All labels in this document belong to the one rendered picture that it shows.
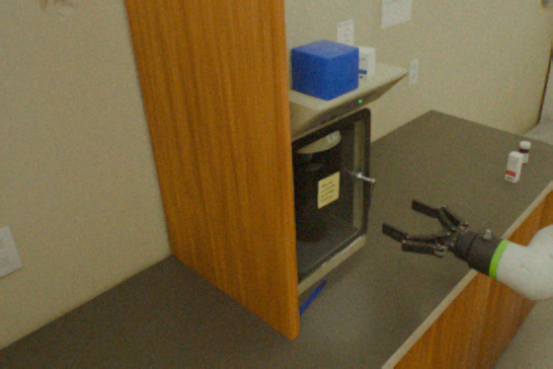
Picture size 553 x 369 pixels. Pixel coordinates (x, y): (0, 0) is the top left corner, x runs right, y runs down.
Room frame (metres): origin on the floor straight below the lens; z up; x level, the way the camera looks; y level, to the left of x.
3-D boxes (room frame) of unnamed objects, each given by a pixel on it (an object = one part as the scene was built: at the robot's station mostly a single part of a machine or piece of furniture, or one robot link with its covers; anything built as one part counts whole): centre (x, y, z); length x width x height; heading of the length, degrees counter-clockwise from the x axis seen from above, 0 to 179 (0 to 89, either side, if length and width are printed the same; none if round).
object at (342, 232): (1.09, 0.04, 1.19); 0.30 x 0.01 x 0.40; 140
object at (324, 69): (1.00, 0.05, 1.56); 0.10 x 0.10 x 0.09; 51
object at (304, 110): (1.05, 0.00, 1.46); 0.32 x 0.11 x 0.10; 141
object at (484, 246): (0.92, -0.32, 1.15); 0.09 x 0.06 x 0.12; 142
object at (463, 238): (0.97, -0.26, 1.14); 0.09 x 0.08 x 0.07; 52
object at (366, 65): (1.09, -0.03, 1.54); 0.05 x 0.05 x 0.06; 68
